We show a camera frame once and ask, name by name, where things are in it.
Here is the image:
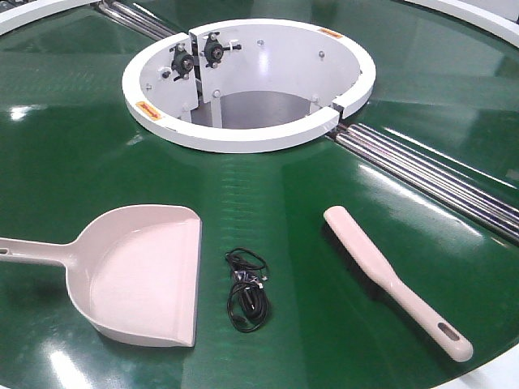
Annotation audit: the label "pink hand brush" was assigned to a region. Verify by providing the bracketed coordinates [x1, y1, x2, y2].
[324, 206, 474, 362]

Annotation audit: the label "black cable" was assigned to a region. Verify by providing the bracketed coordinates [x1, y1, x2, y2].
[224, 248, 270, 334]

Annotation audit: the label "pink plastic dustpan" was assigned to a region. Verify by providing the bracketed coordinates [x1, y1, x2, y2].
[1, 204, 202, 347]

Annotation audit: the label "black bearing right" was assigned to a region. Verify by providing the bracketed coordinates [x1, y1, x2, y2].
[203, 32, 242, 68]

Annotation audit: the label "black bearing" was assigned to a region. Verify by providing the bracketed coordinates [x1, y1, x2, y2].
[203, 32, 242, 68]
[169, 43, 195, 81]

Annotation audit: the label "black bearing left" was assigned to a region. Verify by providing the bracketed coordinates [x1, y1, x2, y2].
[169, 43, 195, 81]

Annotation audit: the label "steel rollers right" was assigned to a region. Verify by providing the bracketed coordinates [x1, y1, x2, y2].
[328, 123, 518, 244]

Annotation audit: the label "steel rollers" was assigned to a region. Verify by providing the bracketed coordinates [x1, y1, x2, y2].
[95, 1, 176, 41]
[328, 123, 518, 244]

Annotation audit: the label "steel rollers upper left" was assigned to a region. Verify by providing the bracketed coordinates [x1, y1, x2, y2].
[95, 1, 176, 41]

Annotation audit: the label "white outer rim right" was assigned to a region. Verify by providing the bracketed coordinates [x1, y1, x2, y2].
[408, 0, 518, 48]

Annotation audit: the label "white rim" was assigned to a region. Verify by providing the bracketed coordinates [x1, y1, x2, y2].
[408, 0, 518, 48]
[1, 0, 97, 35]

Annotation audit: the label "white outer rim left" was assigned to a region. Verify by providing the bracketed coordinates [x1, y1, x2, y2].
[1, 0, 97, 35]

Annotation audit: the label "white inner ring guard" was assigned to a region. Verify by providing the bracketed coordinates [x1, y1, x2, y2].
[122, 19, 376, 153]

